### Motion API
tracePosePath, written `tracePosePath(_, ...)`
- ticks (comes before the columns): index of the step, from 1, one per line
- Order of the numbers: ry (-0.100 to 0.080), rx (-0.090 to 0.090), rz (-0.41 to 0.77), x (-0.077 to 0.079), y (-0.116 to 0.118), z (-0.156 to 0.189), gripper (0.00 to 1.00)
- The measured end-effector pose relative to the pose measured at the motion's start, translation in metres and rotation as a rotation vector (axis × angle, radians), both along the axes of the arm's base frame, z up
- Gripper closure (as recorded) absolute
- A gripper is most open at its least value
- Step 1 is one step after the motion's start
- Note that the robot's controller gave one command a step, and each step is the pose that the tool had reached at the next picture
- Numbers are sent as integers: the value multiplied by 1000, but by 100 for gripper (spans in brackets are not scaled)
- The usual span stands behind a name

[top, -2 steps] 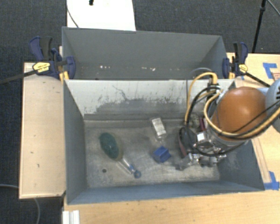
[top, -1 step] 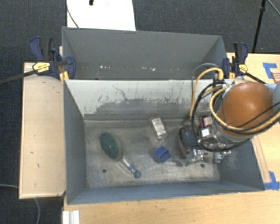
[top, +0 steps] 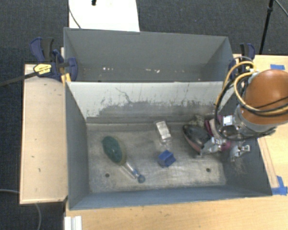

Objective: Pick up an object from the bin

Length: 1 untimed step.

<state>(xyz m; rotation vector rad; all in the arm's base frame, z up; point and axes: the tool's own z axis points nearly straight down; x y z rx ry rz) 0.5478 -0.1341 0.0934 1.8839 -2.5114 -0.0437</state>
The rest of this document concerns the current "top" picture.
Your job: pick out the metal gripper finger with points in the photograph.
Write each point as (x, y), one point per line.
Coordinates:
(238, 151)
(213, 146)

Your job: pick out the magenta and pink round thing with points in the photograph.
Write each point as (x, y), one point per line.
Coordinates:
(210, 128)

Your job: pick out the black maroon-rimmed oval thing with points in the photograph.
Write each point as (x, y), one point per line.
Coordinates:
(195, 135)

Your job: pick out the speckled grey-tan lump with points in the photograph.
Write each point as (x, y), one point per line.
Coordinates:
(196, 120)

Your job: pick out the blue block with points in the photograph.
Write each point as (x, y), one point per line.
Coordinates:
(166, 158)

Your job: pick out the clear plastic bottle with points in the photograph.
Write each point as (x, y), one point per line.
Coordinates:
(163, 130)

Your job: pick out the grey metal bin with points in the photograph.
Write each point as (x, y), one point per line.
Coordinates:
(144, 118)

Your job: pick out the pale wood flat board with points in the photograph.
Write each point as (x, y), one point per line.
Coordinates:
(43, 138)

